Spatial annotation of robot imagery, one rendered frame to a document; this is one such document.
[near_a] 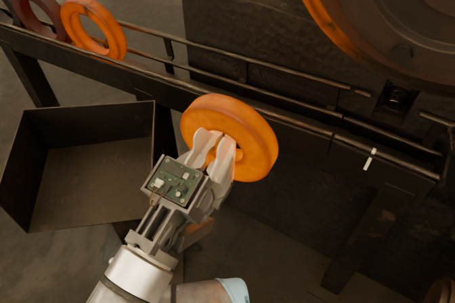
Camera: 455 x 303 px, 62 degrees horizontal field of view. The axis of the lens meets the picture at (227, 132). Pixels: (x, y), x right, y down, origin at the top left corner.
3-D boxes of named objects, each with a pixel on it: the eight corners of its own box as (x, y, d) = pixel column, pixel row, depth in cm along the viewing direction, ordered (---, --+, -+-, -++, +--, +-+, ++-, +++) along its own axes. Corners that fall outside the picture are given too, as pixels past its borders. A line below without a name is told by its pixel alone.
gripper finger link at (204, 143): (225, 107, 52) (191, 165, 49) (231, 127, 57) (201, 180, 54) (206, 99, 53) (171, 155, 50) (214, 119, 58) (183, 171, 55)
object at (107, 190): (110, 248, 132) (22, 108, 76) (185, 241, 133) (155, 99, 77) (103, 311, 119) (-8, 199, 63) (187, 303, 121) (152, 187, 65)
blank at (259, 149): (182, 80, 56) (169, 95, 54) (279, 109, 50) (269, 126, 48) (198, 149, 67) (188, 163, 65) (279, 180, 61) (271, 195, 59)
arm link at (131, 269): (165, 304, 49) (116, 273, 51) (183, 271, 50) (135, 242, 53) (144, 303, 42) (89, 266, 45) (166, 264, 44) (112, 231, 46)
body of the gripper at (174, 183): (214, 172, 46) (162, 265, 42) (225, 193, 54) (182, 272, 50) (163, 148, 49) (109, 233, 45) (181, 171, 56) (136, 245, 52)
